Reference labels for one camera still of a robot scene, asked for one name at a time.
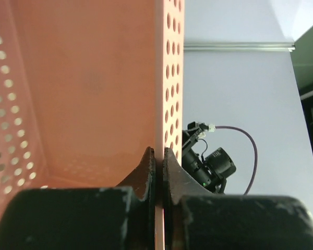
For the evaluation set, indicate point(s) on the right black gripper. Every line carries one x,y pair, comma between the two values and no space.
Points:
190,136

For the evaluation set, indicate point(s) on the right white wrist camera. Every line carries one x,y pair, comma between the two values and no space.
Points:
204,128

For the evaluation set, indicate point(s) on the pink tray basket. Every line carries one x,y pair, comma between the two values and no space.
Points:
85,88

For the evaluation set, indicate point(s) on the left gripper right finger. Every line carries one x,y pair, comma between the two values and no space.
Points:
198,219

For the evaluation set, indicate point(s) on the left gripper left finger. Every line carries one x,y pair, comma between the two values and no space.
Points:
120,217

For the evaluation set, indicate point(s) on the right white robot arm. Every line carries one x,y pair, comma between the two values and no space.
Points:
211,171

